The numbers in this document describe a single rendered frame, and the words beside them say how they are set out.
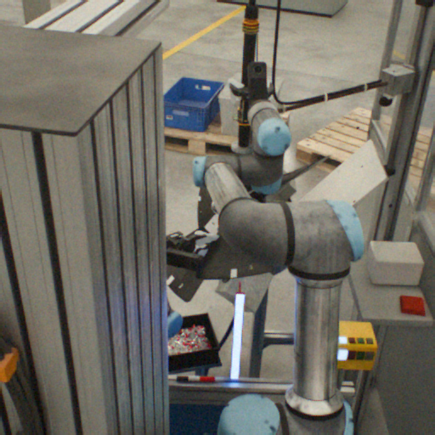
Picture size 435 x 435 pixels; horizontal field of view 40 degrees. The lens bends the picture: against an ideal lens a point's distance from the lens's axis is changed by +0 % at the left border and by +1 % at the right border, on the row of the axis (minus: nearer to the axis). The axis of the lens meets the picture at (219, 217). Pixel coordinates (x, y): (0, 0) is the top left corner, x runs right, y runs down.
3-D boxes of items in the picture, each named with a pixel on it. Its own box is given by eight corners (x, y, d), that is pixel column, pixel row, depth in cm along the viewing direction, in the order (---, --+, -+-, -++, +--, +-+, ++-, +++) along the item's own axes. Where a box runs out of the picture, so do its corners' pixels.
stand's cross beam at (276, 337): (308, 338, 238) (310, 331, 236) (310, 346, 235) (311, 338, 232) (262, 336, 238) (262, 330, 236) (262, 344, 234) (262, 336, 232)
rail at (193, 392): (348, 399, 183) (353, 381, 179) (351, 410, 180) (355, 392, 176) (51, 389, 183) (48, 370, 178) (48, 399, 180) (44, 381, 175)
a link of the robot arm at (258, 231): (225, 281, 105) (192, 189, 150) (285, 276, 107) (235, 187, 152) (225, 220, 101) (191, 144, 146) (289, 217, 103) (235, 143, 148)
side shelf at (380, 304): (405, 262, 234) (407, 256, 232) (432, 327, 204) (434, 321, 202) (343, 260, 234) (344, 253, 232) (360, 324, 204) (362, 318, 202)
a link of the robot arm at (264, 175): (234, 182, 152) (236, 143, 146) (277, 179, 154) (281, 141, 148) (240, 198, 146) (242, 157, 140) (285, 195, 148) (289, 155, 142)
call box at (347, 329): (364, 347, 176) (370, 320, 170) (371, 375, 167) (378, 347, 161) (309, 346, 176) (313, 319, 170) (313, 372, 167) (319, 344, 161)
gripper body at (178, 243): (181, 228, 181) (146, 241, 174) (197, 240, 174) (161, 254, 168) (182, 251, 184) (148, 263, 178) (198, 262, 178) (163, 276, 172)
